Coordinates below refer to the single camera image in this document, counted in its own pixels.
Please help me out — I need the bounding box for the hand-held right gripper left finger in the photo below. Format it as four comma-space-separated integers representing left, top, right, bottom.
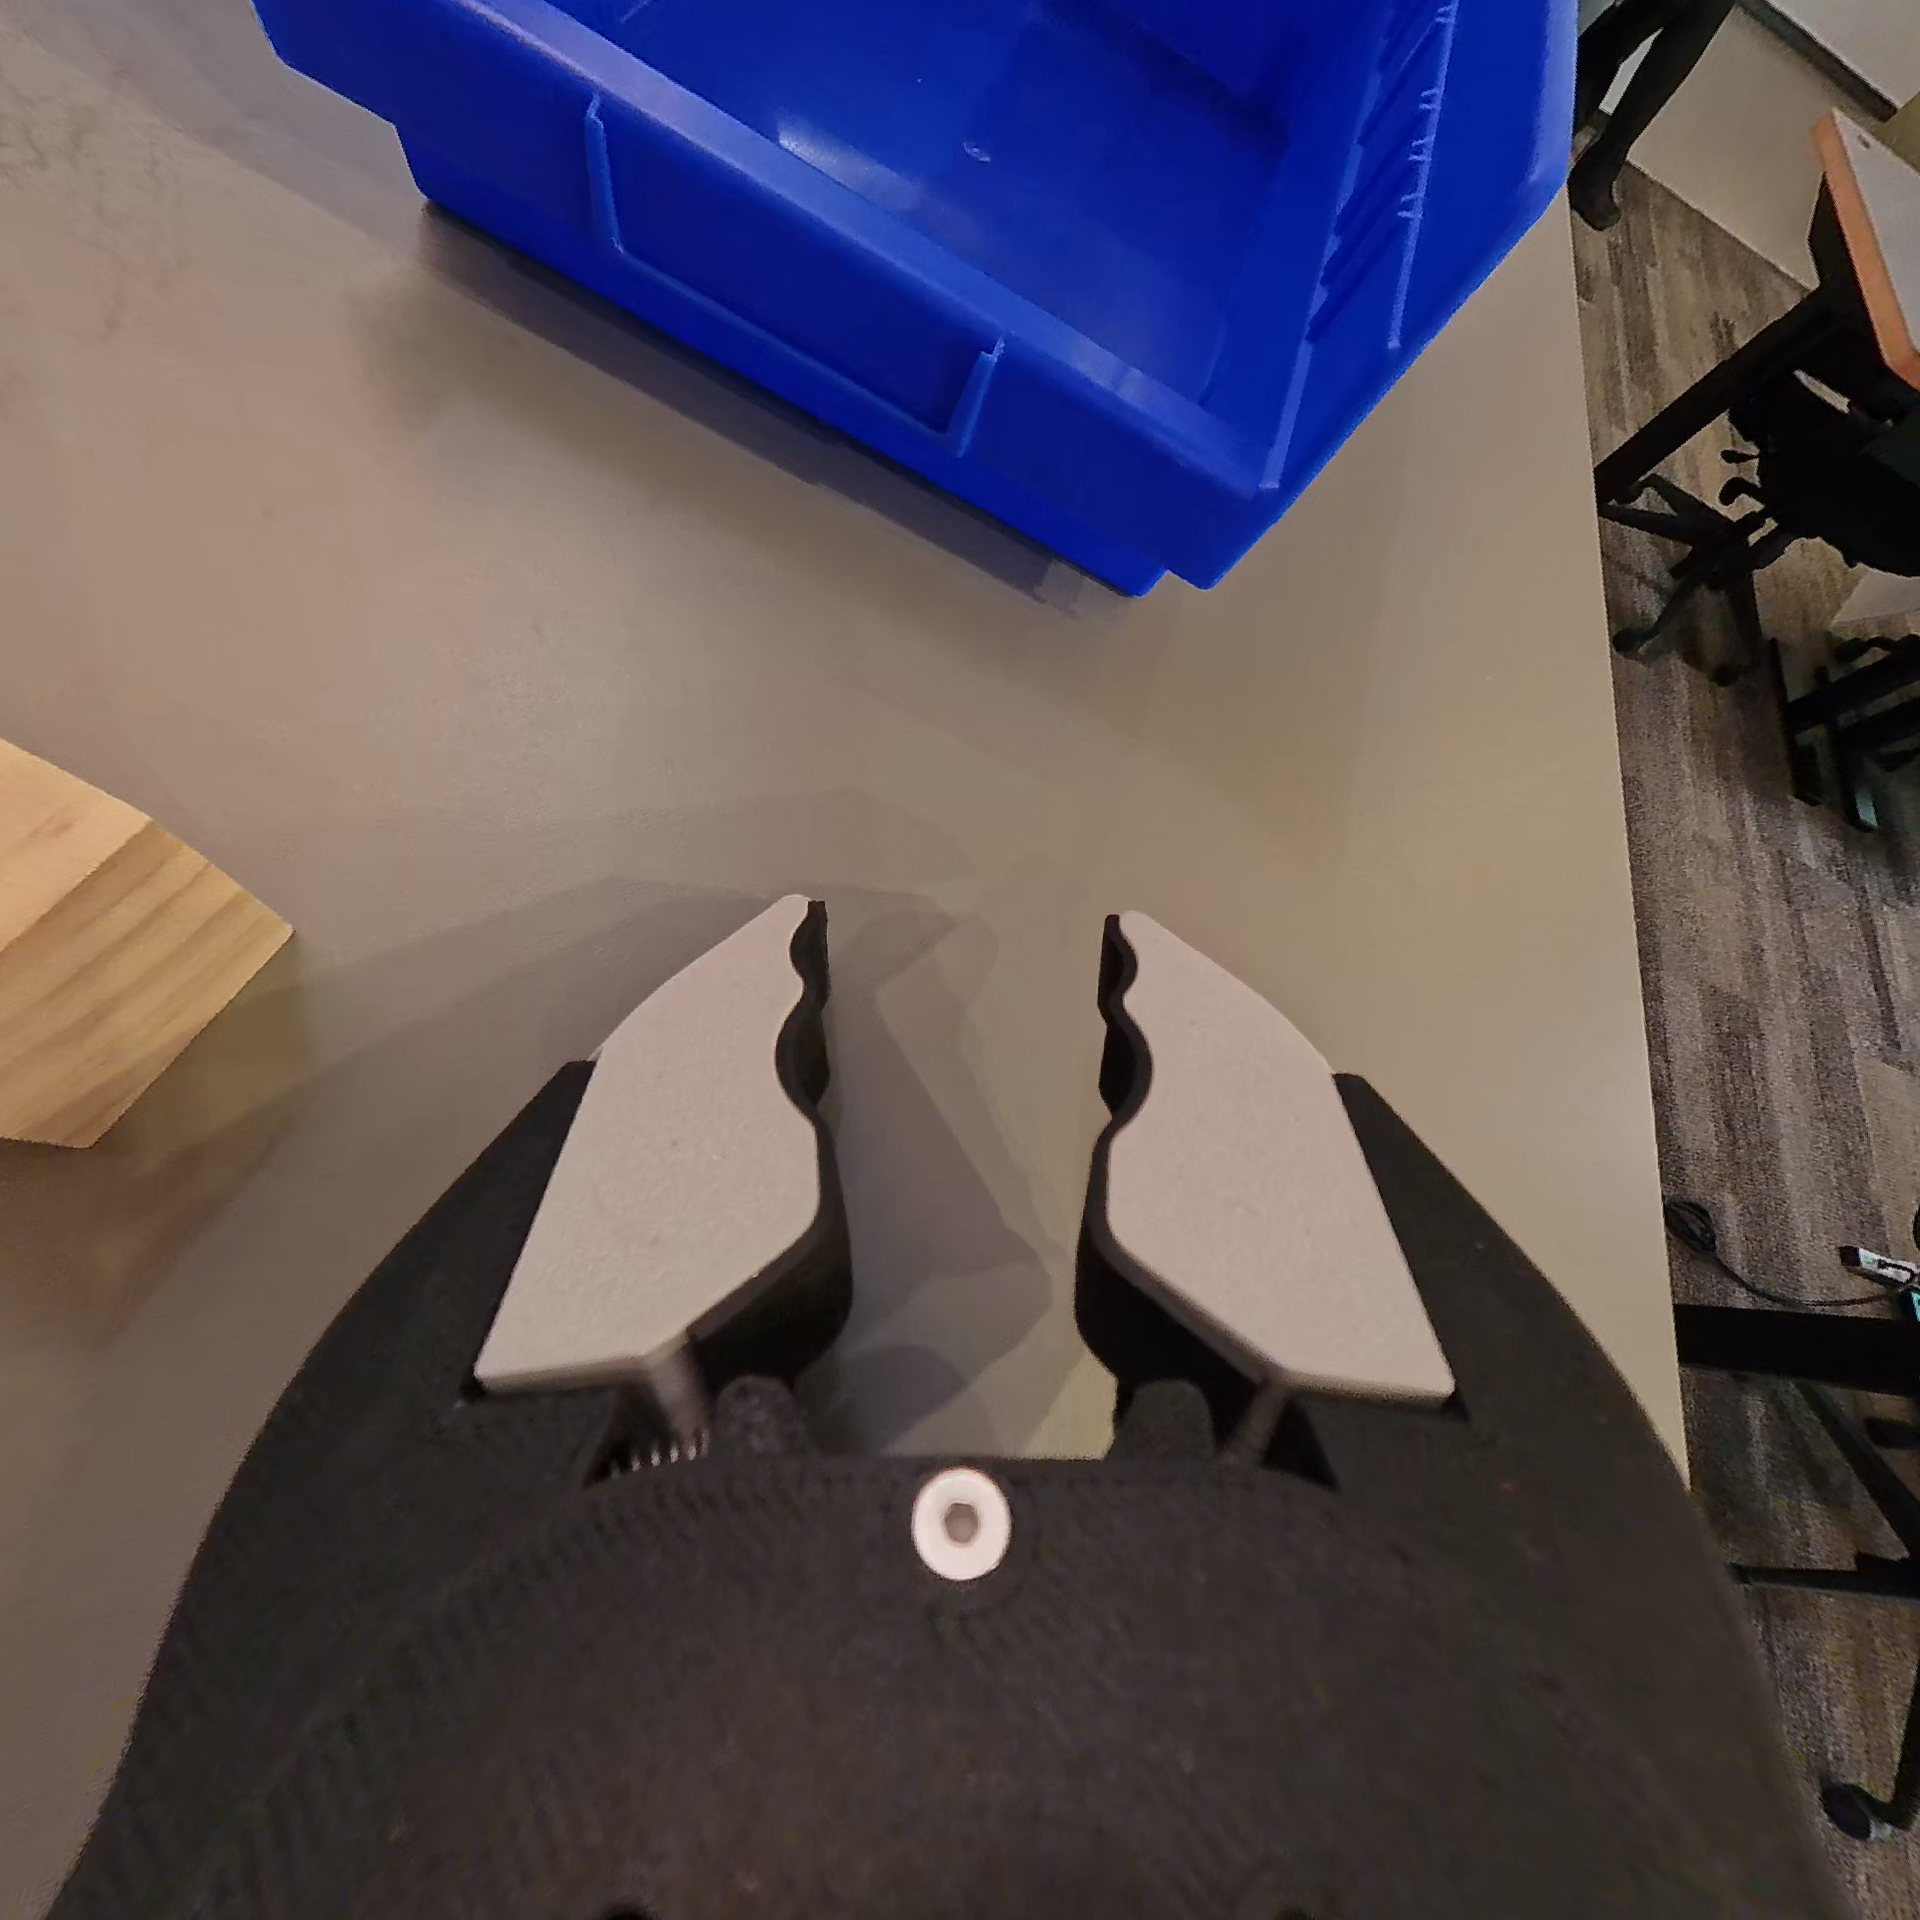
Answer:
474, 896, 858, 1466

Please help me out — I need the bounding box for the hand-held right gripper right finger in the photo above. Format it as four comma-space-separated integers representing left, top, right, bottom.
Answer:
1075, 910, 1461, 1466

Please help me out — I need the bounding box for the wooden cube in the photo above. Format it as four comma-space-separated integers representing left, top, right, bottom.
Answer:
0, 739, 298, 1152

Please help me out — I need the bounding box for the blue plastic bin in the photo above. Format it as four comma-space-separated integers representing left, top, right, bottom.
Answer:
253, 0, 1579, 592

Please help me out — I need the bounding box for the grey desk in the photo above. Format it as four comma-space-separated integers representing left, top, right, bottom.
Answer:
0, 0, 1691, 1801

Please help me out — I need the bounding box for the black floor cable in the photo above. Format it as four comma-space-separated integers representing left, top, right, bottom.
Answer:
1664, 1199, 1920, 1326

